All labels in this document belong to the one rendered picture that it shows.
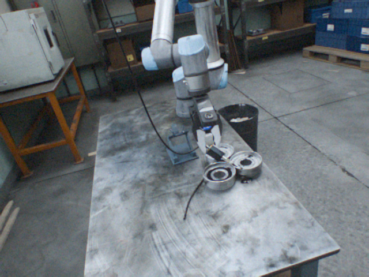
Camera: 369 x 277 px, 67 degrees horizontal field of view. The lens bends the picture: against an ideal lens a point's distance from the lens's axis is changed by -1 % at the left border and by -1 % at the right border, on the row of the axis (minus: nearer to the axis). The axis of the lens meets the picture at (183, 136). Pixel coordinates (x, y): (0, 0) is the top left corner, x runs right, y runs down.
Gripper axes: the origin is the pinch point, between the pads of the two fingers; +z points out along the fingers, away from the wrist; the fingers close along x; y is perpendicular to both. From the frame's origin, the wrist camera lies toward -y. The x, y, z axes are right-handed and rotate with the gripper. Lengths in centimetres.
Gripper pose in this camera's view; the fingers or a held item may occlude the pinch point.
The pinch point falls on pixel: (210, 149)
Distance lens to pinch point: 91.2
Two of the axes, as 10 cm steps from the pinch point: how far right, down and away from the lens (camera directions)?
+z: 1.9, 9.2, 3.6
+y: -1.9, -3.2, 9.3
